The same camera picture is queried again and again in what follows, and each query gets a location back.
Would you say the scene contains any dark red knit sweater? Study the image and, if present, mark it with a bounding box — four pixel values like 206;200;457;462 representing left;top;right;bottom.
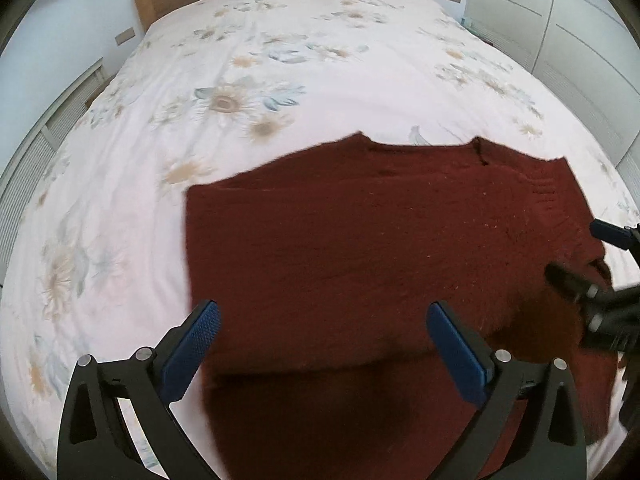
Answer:
186;133;617;479

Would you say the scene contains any pink floral bed cover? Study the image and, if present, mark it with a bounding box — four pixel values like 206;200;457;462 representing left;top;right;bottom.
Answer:
1;0;639;476

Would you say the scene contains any white wardrobe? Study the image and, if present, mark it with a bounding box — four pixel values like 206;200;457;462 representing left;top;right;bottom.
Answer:
462;0;640;172

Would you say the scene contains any white radiator cover cabinet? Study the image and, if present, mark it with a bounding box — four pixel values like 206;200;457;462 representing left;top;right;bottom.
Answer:
1;58;111;278

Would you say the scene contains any left wall switch plate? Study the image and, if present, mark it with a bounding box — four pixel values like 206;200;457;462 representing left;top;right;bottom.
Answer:
115;27;136;46

